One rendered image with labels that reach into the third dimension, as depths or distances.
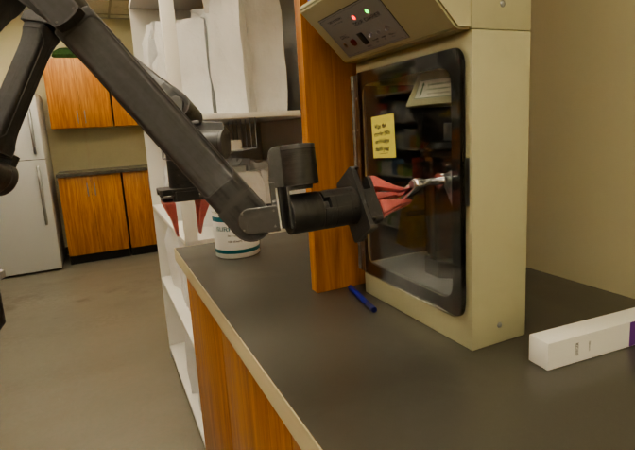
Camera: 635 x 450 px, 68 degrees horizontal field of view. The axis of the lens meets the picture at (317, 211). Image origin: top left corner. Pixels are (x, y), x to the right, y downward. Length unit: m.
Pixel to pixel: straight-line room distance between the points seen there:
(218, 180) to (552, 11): 0.83
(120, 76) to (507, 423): 0.64
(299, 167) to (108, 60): 0.28
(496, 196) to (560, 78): 0.47
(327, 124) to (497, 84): 0.38
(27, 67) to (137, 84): 0.60
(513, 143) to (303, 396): 0.47
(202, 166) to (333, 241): 0.44
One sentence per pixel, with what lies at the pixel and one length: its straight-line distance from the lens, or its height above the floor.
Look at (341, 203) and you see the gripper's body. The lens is 0.68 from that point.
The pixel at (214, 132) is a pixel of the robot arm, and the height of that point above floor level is 1.29.
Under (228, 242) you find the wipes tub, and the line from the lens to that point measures 1.35.
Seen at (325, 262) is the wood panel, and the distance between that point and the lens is 1.02.
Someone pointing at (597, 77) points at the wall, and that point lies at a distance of 1.12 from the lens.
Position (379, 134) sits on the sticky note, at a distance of 0.88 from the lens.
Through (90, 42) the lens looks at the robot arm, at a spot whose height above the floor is 1.42.
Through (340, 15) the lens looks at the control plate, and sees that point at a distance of 0.85.
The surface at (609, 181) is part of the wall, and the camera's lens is 1.10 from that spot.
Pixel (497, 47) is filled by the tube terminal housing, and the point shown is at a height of 1.39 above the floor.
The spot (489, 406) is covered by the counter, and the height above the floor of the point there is 0.94.
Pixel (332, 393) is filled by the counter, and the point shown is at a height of 0.94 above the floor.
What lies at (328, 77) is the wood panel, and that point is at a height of 1.39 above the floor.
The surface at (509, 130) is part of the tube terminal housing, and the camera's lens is 0.76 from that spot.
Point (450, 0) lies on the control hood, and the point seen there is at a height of 1.44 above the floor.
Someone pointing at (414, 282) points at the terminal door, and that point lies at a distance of 0.84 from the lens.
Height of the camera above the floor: 1.29
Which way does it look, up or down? 10 degrees down
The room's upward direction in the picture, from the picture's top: 3 degrees counter-clockwise
